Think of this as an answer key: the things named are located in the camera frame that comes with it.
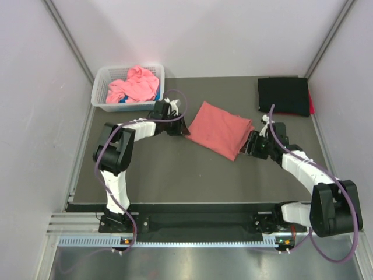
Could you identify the pink t shirt in basket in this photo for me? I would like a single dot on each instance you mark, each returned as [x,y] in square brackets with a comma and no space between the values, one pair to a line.
[140,86]

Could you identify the white plastic basket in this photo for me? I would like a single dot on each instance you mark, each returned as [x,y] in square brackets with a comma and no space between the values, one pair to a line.
[107,74]

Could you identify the folded black t shirt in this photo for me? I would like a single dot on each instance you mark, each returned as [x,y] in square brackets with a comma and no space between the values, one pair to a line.
[290,95]

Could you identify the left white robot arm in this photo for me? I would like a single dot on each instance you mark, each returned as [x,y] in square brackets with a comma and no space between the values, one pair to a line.
[113,156]

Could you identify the salmon pink t shirt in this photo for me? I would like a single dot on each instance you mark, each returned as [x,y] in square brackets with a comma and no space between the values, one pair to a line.
[220,131]

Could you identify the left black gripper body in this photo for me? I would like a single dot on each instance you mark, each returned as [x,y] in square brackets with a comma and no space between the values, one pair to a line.
[172,128]

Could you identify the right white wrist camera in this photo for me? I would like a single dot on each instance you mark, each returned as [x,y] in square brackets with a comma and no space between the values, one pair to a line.
[265,121]

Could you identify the folded red t shirt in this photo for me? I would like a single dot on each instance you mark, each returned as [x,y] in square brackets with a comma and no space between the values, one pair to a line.
[311,105]

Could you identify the slotted grey cable duct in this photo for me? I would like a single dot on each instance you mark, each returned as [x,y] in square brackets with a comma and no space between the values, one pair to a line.
[124,242]

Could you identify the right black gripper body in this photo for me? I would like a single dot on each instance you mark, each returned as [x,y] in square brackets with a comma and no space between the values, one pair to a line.
[269,144]

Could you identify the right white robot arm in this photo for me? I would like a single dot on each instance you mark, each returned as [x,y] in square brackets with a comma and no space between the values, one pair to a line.
[334,208]

